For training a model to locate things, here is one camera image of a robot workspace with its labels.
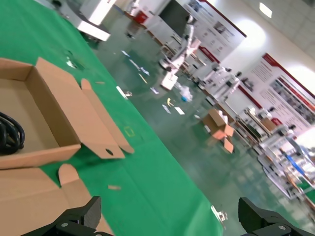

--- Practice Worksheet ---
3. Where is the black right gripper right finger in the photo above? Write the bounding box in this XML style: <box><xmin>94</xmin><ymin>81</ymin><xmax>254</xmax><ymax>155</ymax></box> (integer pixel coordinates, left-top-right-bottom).
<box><xmin>238</xmin><ymin>196</ymin><xmax>315</xmax><ymax>236</ymax></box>

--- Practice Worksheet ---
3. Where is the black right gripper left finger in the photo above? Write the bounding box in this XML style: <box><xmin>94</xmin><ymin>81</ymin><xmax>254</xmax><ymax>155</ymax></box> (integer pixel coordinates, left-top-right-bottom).
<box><xmin>27</xmin><ymin>196</ymin><xmax>109</xmax><ymax>236</ymax></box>

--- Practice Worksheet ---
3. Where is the black power cable bundle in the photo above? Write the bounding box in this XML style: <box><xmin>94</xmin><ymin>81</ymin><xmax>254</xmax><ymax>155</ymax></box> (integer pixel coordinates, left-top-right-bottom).
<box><xmin>0</xmin><ymin>112</ymin><xmax>26</xmax><ymax>155</ymax></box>

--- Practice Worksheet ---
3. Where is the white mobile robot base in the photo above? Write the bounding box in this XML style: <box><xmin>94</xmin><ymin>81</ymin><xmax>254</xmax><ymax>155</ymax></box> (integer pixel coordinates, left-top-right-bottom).
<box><xmin>77</xmin><ymin>0</ymin><xmax>111</xmax><ymax>42</ymax></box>

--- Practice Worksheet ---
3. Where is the shallow cardboard box with lid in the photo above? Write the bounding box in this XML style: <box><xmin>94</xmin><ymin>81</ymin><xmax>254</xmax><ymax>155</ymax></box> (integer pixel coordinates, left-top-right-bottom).
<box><xmin>0</xmin><ymin>163</ymin><xmax>114</xmax><ymax>236</ymax></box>
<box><xmin>0</xmin><ymin>57</ymin><xmax>135</xmax><ymax>170</ymax></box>

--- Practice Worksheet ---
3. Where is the small brown cardboard box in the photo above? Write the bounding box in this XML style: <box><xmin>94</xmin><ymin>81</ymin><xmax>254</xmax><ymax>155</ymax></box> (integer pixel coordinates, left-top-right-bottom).
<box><xmin>260</xmin><ymin>118</ymin><xmax>277</xmax><ymax>131</ymax></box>

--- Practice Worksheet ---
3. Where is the red box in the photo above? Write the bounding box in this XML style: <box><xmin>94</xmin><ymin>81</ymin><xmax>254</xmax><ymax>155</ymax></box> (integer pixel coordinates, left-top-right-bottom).
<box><xmin>133</xmin><ymin>9</ymin><xmax>149</xmax><ymax>23</ymax></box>

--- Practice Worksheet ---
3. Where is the silver binder clip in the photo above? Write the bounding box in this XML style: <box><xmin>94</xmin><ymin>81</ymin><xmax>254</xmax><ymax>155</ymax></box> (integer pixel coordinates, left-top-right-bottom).
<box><xmin>210</xmin><ymin>205</ymin><xmax>228</xmax><ymax>223</ymax></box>
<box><xmin>115</xmin><ymin>86</ymin><xmax>133</xmax><ymax>100</ymax></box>

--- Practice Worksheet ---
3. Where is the table with green cover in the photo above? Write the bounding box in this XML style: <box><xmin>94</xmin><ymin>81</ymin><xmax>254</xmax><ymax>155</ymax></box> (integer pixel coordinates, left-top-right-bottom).
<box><xmin>297</xmin><ymin>179</ymin><xmax>315</xmax><ymax>190</ymax></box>

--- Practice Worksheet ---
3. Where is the grey metal shelf rack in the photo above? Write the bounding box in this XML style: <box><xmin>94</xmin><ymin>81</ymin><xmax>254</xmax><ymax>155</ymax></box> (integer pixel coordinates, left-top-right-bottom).
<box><xmin>257</xmin><ymin>137</ymin><xmax>315</xmax><ymax>200</ymax></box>

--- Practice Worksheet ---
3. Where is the loose cardboard flap piece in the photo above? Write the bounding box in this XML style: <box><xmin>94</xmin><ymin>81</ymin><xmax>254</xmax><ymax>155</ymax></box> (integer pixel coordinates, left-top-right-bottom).
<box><xmin>222</xmin><ymin>136</ymin><xmax>235</xmax><ymax>153</ymax></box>

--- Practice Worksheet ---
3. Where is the white metal cart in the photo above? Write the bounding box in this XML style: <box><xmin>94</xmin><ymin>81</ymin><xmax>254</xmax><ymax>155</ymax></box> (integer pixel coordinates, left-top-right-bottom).
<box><xmin>236</xmin><ymin>108</ymin><xmax>276</xmax><ymax>144</ymax></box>

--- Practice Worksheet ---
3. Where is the large open cardboard carton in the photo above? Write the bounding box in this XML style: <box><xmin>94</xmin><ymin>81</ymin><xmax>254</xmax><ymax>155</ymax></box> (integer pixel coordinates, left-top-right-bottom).
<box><xmin>202</xmin><ymin>109</ymin><xmax>235</xmax><ymax>141</ymax></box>

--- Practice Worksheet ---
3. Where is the white humanoid robot black head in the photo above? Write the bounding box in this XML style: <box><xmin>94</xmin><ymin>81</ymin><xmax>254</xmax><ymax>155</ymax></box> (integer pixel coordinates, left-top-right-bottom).
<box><xmin>230</xmin><ymin>71</ymin><xmax>249</xmax><ymax>94</ymax></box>
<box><xmin>206</xmin><ymin>65</ymin><xmax>233</xmax><ymax>89</ymax></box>

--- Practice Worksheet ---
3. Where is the clear plastic bag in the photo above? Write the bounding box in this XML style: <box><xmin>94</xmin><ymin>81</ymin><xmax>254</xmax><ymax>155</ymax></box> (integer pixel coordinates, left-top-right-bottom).
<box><xmin>177</xmin><ymin>83</ymin><xmax>194</xmax><ymax>102</ymax></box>

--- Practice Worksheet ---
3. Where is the white carton with brown edge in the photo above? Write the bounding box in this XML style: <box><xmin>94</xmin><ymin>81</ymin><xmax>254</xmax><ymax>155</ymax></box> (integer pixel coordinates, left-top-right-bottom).
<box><xmin>160</xmin><ymin>71</ymin><xmax>178</xmax><ymax>91</ymax></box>

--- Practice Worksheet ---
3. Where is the white robot on base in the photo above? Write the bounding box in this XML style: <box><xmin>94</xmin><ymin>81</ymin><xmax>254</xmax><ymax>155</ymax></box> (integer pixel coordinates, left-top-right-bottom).
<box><xmin>158</xmin><ymin>15</ymin><xmax>201</xmax><ymax>72</ymax></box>

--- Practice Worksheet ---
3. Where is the ceiling light panel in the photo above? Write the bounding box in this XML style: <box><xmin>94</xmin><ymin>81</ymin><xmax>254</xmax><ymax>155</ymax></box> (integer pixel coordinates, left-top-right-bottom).
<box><xmin>258</xmin><ymin>2</ymin><xmax>273</xmax><ymax>18</ymax></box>

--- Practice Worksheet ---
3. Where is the black display board on stand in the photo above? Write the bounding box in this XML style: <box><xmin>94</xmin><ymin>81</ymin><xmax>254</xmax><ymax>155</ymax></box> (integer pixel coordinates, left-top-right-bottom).
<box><xmin>158</xmin><ymin>0</ymin><xmax>189</xmax><ymax>34</ymax></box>

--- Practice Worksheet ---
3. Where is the white red wall poster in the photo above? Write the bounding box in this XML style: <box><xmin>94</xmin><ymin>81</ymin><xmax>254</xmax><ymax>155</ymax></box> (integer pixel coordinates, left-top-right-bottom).
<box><xmin>237</xmin><ymin>53</ymin><xmax>315</xmax><ymax>135</ymax></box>
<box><xmin>186</xmin><ymin>0</ymin><xmax>248</xmax><ymax>63</ymax></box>

